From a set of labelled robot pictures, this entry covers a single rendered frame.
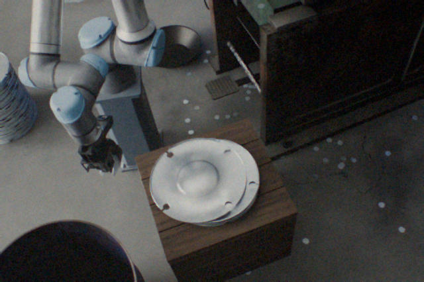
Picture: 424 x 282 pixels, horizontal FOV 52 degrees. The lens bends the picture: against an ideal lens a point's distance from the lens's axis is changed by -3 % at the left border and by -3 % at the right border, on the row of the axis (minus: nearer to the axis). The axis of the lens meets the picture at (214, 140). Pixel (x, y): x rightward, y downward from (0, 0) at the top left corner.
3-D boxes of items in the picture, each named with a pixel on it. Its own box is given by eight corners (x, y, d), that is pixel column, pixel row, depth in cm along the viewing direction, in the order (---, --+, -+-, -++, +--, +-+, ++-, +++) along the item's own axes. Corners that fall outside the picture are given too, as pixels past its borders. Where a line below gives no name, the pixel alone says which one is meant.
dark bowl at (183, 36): (153, 85, 209) (150, 75, 203) (136, 47, 226) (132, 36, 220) (211, 65, 213) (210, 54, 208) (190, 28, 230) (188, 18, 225)
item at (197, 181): (196, 243, 121) (195, 242, 120) (131, 181, 134) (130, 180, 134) (266, 176, 131) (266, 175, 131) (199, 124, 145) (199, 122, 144)
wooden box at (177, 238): (185, 296, 150) (167, 261, 122) (154, 205, 172) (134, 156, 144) (291, 255, 156) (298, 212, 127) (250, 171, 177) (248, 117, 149)
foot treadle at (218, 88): (214, 107, 184) (212, 98, 179) (205, 91, 189) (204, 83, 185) (337, 61, 193) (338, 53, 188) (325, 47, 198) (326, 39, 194)
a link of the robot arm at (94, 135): (71, 112, 109) (102, 112, 108) (79, 122, 113) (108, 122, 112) (63, 137, 106) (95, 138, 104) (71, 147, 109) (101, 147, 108)
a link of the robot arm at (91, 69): (65, 48, 108) (47, 83, 103) (106, 52, 106) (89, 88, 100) (76, 69, 115) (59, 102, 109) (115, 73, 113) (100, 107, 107)
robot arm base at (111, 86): (91, 97, 147) (81, 77, 139) (93, 65, 155) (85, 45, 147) (135, 91, 147) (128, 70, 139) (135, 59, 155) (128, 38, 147)
